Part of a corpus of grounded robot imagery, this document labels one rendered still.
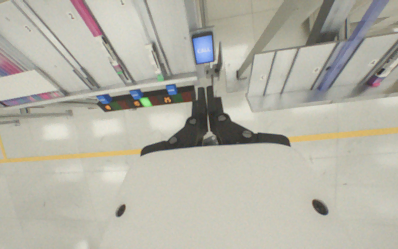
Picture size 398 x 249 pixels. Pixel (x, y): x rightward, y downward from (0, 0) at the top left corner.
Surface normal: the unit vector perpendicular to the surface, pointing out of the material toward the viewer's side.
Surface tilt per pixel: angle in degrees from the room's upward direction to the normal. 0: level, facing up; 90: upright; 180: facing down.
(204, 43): 42
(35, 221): 0
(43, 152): 0
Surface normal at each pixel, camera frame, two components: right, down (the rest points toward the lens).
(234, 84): -0.11, 0.12
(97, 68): 0.00, 0.76
